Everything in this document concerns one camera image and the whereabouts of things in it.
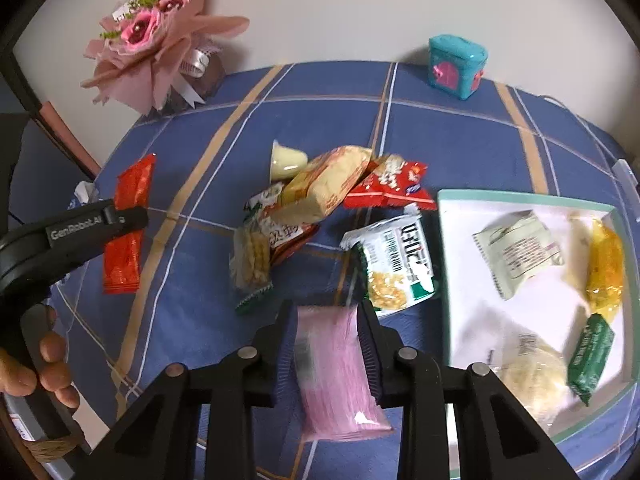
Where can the teal rimmed white tray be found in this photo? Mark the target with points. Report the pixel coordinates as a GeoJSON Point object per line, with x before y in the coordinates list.
{"type": "Point", "coordinates": [596, 438]}

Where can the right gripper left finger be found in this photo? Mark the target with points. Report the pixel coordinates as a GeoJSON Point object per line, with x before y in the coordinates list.
{"type": "Point", "coordinates": [156, 437]}

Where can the orange red wafer packet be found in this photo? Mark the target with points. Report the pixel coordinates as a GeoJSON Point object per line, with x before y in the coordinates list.
{"type": "Point", "coordinates": [127, 224]}

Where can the crumpled blue white wrapper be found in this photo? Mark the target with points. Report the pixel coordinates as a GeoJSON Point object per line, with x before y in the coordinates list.
{"type": "Point", "coordinates": [85, 193]}

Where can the pale green printed packet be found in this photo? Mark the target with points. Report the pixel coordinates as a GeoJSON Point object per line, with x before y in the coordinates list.
{"type": "Point", "coordinates": [516, 247]}

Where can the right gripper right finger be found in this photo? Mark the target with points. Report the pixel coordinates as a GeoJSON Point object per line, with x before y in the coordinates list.
{"type": "Point", "coordinates": [497, 438]}

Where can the red white candy packet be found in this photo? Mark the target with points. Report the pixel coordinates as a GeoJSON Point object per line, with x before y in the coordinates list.
{"type": "Point", "coordinates": [391, 182]}

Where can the person's left hand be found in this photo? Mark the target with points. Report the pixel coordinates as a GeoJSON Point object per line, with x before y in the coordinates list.
{"type": "Point", "coordinates": [53, 375]}

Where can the red brown milk snack packet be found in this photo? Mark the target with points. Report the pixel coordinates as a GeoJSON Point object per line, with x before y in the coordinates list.
{"type": "Point", "coordinates": [283, 240]}

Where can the dark green snack packet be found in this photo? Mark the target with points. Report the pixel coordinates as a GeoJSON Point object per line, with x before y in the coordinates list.
{"type": "Point", "coordinates": [589, 358]}

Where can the green edged cracker packet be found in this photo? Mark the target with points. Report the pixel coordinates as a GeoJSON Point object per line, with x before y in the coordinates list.
{"type": "Point", "coordinates": [250, 268]}

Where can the pink snack packet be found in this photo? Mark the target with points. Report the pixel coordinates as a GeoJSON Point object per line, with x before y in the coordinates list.
{"type": "Point", "coordinates": [332, 380]}

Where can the pink paper flower bouquet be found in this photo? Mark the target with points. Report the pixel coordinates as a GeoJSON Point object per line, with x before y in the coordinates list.
{"type": "Point", "coordinates": [157, 54]}

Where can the white green corn snack bag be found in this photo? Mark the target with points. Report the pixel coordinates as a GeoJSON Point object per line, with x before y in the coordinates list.
{"type": "Point", "coordinates": [394, 261]}

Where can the teal toy house box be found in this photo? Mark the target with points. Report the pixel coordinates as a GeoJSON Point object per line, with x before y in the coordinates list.
{"type": "Point", "coordinates": [455, 65]}

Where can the yellow snack bag with barcode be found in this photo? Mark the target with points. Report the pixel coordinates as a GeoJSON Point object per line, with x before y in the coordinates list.
{"type": "Point", "coordinates": [595, 269]}

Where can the yellow orange bread packet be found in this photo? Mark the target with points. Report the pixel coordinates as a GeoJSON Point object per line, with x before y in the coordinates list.
{"type": "Point", "coordinates": [321, 186]}

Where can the clear bag with pastry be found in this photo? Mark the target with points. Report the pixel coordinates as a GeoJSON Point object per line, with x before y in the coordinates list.
{"type": "Point", "coordinates": [536, 375]}

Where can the blue plaid tablecloth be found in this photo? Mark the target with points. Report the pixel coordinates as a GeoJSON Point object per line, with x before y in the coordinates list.
{"type": "Point", "coordinates": [211, 161]}

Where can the pale yellow jelly cup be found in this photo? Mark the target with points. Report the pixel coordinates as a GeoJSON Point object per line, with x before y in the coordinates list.
{"type": "Point", "coordinates": [285, 162]}

